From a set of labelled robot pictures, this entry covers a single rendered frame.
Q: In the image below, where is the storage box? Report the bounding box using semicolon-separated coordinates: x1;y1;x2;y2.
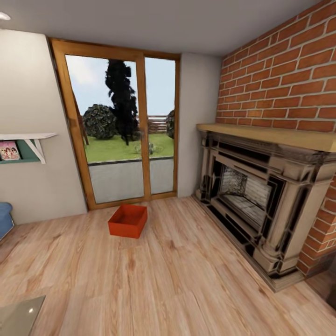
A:
108;204;147;239

